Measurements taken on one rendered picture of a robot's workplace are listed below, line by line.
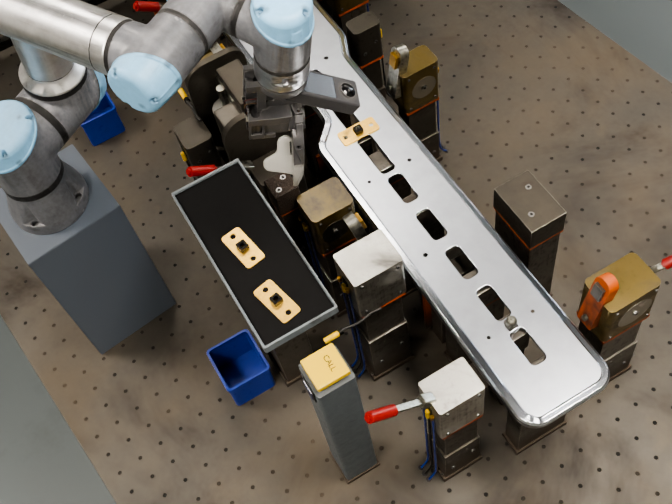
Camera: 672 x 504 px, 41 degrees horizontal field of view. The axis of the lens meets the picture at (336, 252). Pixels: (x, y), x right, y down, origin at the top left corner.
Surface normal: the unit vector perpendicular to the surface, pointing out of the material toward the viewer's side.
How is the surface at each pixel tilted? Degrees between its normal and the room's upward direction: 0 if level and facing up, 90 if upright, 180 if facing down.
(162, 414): 0
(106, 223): 90
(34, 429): 0
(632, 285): 0
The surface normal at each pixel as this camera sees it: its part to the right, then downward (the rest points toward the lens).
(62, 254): 0.59, 0.65
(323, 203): -0.12, -0.51
